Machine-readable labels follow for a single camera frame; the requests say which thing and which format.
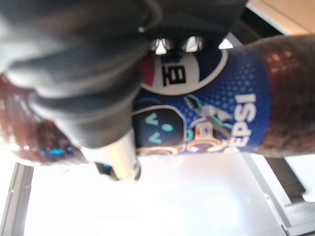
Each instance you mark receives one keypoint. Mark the Pepsi cola bottle blue label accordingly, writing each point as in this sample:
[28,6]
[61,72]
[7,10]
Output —
[221,98]

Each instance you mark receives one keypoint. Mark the white refrigerator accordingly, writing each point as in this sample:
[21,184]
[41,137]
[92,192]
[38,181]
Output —
[172,196]

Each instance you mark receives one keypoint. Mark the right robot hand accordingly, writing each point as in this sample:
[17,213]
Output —
[81,73]

